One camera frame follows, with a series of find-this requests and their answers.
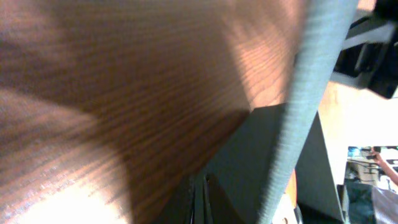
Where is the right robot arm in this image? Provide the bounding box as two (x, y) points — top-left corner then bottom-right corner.
(330, 0), (397, 99)

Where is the person forearm in background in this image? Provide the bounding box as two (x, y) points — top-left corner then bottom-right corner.
(371, 147), (398, 185)

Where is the dark green box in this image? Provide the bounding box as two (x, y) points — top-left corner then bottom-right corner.
(155, 1), (358, 223)

